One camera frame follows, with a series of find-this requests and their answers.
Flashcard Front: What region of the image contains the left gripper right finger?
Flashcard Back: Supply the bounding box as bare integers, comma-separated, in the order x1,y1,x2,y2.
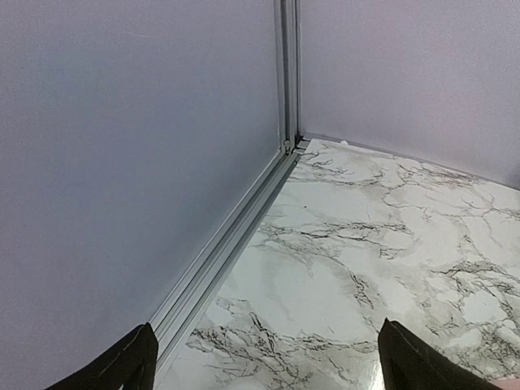
378,318,499,390

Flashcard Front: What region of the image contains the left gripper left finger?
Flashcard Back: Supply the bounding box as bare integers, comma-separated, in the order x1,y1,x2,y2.
48,323,158,390

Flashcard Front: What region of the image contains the left side bottom rail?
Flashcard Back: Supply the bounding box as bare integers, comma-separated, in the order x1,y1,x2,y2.
151,147,301,376

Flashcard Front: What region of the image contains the left frame post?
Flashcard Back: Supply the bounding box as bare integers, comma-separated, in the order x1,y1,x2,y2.
272,0,306,155

